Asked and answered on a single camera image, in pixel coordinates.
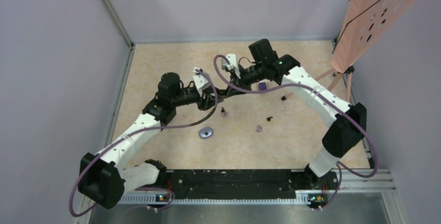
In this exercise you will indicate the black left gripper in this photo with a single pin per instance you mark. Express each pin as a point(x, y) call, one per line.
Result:
point(209, 101)

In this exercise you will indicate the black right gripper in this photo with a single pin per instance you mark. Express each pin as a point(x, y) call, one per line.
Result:
point(242, 83)

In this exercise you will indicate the glossy black charging case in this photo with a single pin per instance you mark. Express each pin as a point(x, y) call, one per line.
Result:
point(230, 93)

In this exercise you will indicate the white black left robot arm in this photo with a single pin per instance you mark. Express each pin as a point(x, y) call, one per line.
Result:
point(103, 177)

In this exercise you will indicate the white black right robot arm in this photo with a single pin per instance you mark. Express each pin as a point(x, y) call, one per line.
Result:
point(346, 122)

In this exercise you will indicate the grey purple charging case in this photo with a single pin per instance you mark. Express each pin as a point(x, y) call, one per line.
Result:
point(206, 132)

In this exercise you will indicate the green white purple toy block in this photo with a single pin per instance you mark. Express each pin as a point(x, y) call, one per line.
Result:
point(262, 86)

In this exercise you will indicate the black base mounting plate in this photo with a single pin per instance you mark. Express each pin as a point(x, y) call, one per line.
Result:
point(242, 184)

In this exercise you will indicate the pink music stand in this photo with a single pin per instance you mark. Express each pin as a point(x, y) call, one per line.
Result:
point(365, 21)

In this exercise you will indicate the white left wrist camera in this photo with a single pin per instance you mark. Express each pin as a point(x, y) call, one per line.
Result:
point(201, 82)

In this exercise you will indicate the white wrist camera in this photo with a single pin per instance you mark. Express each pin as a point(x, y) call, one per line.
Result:
point(201, 82)
point(230, 63)

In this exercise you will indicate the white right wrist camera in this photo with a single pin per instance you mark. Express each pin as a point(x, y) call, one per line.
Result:
point(230, 63)

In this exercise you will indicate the aluminium frame rail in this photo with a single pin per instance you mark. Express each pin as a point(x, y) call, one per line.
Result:
point(347, 183)

